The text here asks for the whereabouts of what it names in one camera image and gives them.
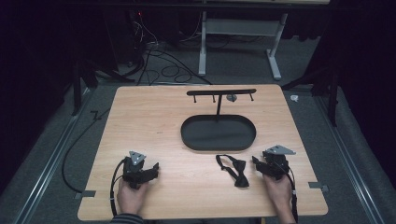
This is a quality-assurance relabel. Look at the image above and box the metal floor rail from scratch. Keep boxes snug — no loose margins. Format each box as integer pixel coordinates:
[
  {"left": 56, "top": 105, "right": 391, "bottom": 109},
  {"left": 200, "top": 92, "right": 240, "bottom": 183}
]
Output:
[
  {"left": 11, "top": 88, "right": 92, "bottom": 224},
  {"left": 313, "top": 95, "right": 388, "bottom": 224}
]

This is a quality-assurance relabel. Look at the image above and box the person's right hand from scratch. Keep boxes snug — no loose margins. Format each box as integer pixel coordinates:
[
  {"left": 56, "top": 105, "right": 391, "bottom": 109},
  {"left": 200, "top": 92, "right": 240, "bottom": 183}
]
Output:
[{"left": 262, "top": 173, "right": 296, "bottom": 217}]

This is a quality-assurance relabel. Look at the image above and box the person's left hand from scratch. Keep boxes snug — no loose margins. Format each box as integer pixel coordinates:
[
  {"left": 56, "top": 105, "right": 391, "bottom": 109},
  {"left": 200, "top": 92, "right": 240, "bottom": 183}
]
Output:
[{"left": 116, "top": 178, "right": 149, "bottom": 217}]

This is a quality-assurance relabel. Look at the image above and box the white metal desk frame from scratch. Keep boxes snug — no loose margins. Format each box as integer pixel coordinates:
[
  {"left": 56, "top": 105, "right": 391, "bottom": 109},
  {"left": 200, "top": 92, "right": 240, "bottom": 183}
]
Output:
[{"left": 197, "top": 10, "right": 290, "bottom": 81}]

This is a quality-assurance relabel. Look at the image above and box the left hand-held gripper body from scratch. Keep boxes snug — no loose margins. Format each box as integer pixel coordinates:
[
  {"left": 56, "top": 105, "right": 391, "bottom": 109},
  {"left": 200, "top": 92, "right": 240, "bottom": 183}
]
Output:
[{"left": 122, "top": 150, "right": 150, "bottom": 189}]

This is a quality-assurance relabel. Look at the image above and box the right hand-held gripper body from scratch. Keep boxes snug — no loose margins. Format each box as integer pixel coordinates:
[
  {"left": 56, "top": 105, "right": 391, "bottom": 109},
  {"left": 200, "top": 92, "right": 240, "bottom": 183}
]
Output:
[{"left": 262, "top": 144, "right": 297, "bottom": 181}]

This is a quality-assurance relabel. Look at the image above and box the black hook rack with tray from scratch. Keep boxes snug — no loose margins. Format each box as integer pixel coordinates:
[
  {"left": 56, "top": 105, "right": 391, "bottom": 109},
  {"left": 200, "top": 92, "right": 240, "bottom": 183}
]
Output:
[{"left": 180, "top": 88, "right": 258, "bottom": 153}]

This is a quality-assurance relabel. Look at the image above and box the black bow tie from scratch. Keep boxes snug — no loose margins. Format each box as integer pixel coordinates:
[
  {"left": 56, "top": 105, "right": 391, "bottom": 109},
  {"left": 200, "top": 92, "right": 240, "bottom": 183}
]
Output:
[{"left": 215, "top": 153, "right": 250, "bottom": 189}]

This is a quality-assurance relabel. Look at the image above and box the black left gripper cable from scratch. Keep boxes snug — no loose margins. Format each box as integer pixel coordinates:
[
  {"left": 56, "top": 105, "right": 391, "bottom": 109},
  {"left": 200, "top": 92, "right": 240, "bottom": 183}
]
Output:
[{"left": 108, "top": 157, "right": 129, "bottom": 217}]

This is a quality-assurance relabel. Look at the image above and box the bundle of floor cables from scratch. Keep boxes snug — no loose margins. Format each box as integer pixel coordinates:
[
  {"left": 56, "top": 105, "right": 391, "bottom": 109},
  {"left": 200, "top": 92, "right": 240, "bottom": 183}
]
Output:
[{"left": 125, "top": 12, "right": 213, "bottom": 87}]

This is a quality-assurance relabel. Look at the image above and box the grey tape piece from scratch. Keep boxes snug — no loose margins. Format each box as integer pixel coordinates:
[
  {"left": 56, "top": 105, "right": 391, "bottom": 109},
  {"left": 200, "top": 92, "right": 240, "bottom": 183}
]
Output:
[
  {"left": 307, "top": 181, "right": 330, "bottom": 193},
  {"left": 74, "top": 189, "right": 97, "bottom": 201}
]

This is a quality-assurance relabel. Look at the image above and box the long black floor cable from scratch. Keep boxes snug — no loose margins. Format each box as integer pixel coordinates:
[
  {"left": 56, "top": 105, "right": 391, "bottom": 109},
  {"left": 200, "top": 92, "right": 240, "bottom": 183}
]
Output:
[{"left": 61, "top": 107, "right": 110, "bottom": 194}]

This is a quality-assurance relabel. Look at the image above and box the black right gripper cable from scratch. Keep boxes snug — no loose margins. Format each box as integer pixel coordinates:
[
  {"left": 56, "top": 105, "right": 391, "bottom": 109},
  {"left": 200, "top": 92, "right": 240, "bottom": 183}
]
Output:
[{"left": 279, "top": 161, "right": 299, "bottom": 224}]

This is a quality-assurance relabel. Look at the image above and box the black metal stand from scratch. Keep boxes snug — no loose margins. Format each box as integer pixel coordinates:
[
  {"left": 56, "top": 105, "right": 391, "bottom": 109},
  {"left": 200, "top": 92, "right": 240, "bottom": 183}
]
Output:
[
  {"left": 70, "top": 58, "right": 135, "bottom": 117},
  {"left": 280, "top": 62, "right": 341, "bottom": 128}
]

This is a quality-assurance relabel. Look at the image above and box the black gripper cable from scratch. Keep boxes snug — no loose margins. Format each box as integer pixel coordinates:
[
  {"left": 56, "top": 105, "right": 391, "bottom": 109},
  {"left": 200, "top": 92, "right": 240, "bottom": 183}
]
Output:
[
  {"left": 279, "top": 161, "right": 299, "bottom": 224},
  {"left": 108, "top": 157, "right": 129, "bottom": 217}
]

